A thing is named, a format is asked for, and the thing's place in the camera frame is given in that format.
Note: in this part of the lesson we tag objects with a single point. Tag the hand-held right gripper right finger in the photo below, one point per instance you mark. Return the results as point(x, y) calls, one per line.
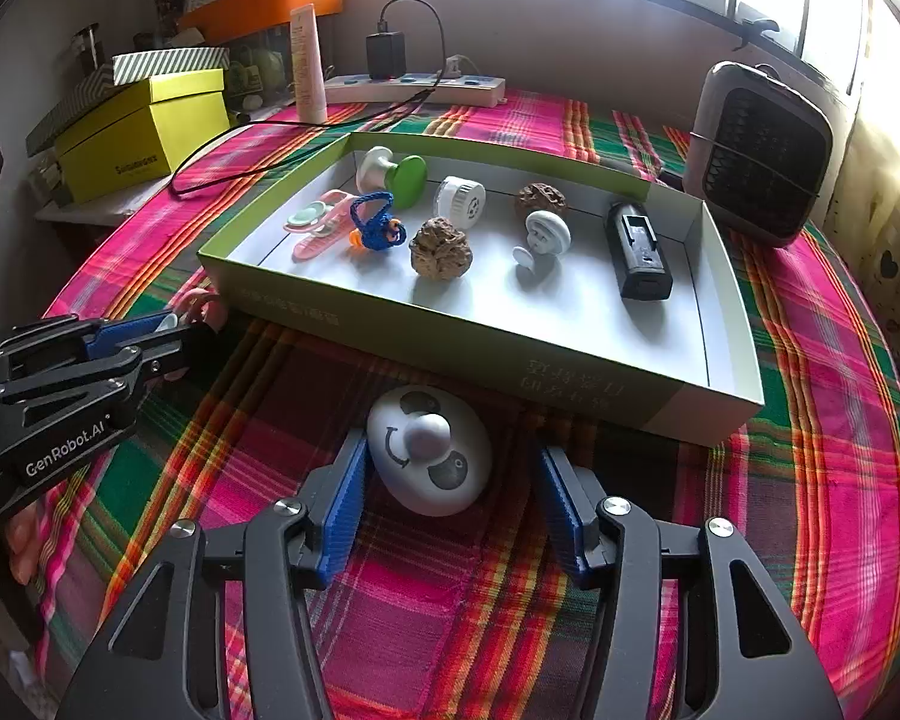
point(562, 517)

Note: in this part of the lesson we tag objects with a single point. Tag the black charger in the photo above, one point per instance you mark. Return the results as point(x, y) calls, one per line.
point(386, 52)

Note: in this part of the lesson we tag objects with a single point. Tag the glass jar with dark lid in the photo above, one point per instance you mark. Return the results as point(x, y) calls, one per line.
point(82, 52)

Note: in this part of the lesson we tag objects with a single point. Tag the white shelf board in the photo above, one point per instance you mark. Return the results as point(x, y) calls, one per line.
point(97, 211)

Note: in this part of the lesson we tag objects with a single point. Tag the plaid tablecloth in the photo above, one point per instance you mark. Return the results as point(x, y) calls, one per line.
point(457, 615)

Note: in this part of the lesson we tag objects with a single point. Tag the green and white massager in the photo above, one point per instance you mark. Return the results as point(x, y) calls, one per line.
point(390, 174)

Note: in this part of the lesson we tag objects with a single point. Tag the orange storage box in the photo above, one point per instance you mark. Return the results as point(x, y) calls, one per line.
point(262, 7)

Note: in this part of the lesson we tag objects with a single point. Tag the black rectangular device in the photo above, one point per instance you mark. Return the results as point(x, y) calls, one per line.
point(637, 251)

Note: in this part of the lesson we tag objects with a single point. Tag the green and white box tray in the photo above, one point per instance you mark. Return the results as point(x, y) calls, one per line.
point(480, 300)

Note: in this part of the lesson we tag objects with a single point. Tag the white round cap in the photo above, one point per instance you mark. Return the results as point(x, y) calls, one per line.
point(461, 199)

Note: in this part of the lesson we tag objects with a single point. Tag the white power strip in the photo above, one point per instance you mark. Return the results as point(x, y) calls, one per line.
point(420, 90)

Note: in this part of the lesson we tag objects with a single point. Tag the round pitted brown walnut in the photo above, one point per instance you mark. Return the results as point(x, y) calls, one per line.
point(536, 199)

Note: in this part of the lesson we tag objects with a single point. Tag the pale cream tube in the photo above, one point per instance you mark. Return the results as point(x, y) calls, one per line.
point(307, 64)

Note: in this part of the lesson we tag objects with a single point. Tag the yellow patterned curtain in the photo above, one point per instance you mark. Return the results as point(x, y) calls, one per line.
point(877, 165)

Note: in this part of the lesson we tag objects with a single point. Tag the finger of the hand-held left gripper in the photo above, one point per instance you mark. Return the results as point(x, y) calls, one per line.
point(165, 356)
point(131, 334)

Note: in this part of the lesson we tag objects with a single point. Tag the yellow cardboard box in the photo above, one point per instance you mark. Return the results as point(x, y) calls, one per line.
point(142, 139)

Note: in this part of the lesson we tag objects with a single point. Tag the striped box lid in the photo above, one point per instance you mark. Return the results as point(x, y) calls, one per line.
point(169, 64)

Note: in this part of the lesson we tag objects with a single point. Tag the white panda face hook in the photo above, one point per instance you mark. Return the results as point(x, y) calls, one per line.
point(427, 457)

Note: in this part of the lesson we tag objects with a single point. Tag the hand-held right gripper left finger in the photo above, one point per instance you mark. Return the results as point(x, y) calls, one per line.
point(345, 510)

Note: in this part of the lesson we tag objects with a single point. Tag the grey desktop heater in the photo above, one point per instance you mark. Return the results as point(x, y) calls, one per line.
point(757, 157)

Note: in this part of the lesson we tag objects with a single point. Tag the person's left hand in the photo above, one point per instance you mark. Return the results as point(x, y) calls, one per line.
point(30, 547)

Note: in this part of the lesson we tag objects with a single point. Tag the white mushroom shaped hook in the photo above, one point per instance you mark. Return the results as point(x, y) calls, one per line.
point(544, 236)

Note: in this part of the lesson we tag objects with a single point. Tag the clear storage container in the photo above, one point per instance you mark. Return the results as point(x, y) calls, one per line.
point(259, 67)

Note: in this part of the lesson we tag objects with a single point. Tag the blue knitted toy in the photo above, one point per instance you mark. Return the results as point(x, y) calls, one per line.
point(375, 225)

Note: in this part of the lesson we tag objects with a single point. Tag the lumpy wrinkled brown walnut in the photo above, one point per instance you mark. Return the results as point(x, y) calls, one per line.
point(435, 247)

